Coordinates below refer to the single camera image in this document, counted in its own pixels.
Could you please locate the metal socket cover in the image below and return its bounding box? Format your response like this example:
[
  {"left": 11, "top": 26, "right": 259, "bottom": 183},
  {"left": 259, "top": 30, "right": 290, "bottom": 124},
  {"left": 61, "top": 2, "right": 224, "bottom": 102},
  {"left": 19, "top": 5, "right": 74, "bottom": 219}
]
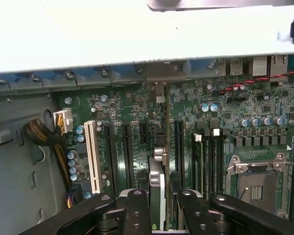
[{"left": 225, "top": 152, "right": 289, "bottom": 175}]

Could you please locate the CPU socket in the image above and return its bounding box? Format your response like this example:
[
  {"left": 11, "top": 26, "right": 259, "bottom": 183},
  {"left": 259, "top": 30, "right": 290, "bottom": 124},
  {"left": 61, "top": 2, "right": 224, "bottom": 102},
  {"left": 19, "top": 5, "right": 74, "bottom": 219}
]
[{"left": 226, "top": 153, "right": 291, "bottom": 221}]

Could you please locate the white expansion slot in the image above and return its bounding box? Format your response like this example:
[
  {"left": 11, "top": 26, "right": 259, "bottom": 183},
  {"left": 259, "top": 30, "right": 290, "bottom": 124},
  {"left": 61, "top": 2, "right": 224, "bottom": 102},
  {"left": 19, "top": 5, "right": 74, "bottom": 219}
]
[{"left": 84, "top": 119, "right": 101, "bottom": 194}]

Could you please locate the short black expansion slot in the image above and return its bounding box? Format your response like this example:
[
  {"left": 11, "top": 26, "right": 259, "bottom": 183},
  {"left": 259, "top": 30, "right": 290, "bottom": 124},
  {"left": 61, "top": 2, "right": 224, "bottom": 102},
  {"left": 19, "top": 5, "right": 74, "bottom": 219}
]
[{"left": 139, "top": 121, "right": 149, "bottom": 144}]

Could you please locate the green motherboard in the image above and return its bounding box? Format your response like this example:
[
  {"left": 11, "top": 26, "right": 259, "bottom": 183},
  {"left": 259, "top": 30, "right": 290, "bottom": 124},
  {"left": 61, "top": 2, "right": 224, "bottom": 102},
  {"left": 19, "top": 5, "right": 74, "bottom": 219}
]
[{"left": 58, "top": 55, "right": 294, "bottom": 235}]

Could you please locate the open black PC case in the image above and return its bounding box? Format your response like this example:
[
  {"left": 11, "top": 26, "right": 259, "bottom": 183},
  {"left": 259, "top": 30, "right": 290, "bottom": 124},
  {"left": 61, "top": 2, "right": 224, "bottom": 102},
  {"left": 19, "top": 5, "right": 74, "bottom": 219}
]
[{"left": 0, "top": 0, "right": 294, "bottom": 235}]

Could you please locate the yellow black power wire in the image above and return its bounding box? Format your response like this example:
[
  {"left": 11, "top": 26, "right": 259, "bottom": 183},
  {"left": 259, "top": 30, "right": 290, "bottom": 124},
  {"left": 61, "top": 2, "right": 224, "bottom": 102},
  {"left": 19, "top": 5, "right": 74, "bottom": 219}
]
[{"left": 23, "top": 109, "right": 74, "bottom": 211}]

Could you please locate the red black twisted wire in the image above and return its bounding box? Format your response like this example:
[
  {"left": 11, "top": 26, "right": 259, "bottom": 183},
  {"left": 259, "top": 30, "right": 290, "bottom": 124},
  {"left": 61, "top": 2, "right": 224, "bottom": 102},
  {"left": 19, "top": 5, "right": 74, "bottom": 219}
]
[{"left": 214, "top": 72, "right": 294, "bottom": 95}]

